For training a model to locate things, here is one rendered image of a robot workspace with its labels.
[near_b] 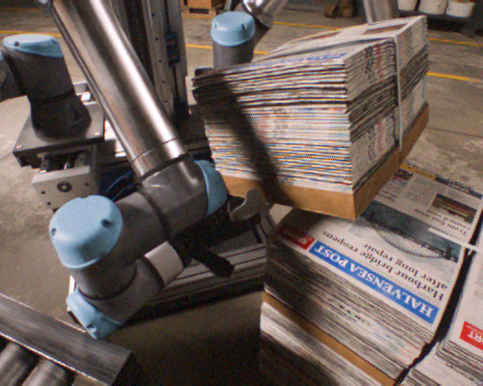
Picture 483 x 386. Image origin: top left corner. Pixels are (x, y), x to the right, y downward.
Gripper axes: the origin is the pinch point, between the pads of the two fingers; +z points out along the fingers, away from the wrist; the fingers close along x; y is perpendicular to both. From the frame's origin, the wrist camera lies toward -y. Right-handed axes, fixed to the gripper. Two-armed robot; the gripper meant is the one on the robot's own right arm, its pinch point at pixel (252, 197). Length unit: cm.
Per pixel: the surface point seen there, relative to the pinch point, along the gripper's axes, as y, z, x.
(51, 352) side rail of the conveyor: -1.0, -40.2, 3.0
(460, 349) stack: -12.9, -6.0, -37.3
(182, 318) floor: -67, -4, 56
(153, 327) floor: -65, -14, 62
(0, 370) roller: -0.1, -46.1, 5.8
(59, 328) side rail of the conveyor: -0.2, -37.8, 5.3
